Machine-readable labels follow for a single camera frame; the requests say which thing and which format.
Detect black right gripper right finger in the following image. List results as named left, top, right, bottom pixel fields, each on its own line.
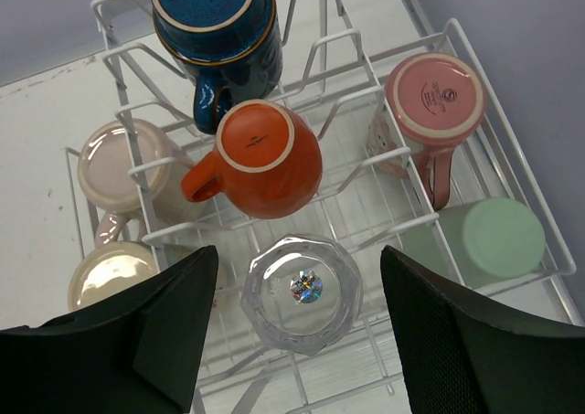
left=380, top=246, right=584, bottom=413

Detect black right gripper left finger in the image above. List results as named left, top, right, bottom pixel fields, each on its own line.
left=1, top=246, right=218, bottom=413

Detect cream floral mug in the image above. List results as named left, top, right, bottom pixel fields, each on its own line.
left=68, top=241, right=160, bottom=312

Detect clear glass tumbler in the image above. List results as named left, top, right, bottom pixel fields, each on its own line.
left=241, top=234, right=363, bottom=356

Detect pale pink glossy mug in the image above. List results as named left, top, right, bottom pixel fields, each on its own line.
left=77, top=119, right=206, bottom=247

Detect orange ceramic mug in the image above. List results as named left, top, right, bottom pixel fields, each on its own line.
left=181, top=100, right=323, bottom=219

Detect dark blue glazed mug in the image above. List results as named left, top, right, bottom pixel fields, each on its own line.
left=151, top=0, right=282, bottom=134

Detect mint green cup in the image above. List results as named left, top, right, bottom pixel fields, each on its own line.
left=401, top=196, right=547, bottom=290

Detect pink mug with logo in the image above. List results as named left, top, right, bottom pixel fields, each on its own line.
left=367, top=52, right=486, bottom=210

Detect white wire dish rack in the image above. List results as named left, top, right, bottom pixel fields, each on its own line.
left=90, top=0, right=583, bottom=413

